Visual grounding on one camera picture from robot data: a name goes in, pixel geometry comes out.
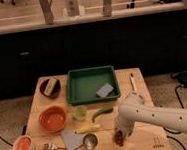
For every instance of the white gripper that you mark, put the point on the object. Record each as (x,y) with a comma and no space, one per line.
(123,125)

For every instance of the bunch of purple grapes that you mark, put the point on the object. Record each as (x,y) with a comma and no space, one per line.
(119,138)

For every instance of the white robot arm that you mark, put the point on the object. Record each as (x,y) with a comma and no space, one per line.
(132,109)

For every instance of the green chili pepper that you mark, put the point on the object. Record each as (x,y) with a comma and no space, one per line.
(100,112)

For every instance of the metal measuring cup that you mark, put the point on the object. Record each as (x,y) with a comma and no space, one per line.
(88,141)

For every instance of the small green cup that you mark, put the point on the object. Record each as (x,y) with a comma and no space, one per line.
(80,113)

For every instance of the white pen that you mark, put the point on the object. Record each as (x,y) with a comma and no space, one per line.
(133,82)

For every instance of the wooden board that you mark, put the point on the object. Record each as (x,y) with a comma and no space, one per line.
(144,137)

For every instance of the grey cloth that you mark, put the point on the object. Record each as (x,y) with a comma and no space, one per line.
(72,140)

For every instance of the green plastic tray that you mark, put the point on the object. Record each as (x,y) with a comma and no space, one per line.
(83,85)

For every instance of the orange bowl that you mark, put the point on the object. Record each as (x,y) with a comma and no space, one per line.
(52,119)

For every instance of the metal fork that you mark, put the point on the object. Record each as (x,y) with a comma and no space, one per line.
(51,146)

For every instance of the dark brown bowl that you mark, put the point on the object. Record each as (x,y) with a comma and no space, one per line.
(55,91)

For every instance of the beige block in bowl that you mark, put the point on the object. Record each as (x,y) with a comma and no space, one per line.
(50,86)

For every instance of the orange filled white cup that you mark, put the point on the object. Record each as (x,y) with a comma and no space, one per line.
(24,142)

